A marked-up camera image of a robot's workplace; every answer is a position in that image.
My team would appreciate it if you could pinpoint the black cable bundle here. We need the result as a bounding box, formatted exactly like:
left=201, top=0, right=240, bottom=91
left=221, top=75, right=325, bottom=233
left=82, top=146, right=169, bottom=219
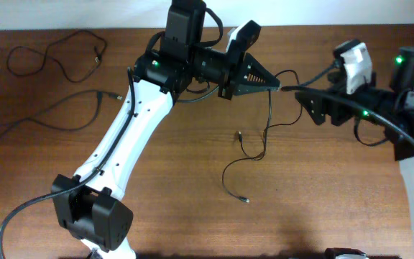
left=221, top=69, right=304, bottom=204

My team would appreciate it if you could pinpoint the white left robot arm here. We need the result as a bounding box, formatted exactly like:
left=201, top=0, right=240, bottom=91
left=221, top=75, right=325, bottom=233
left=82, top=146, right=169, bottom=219
left=51, top=1, right=280, bottom=258

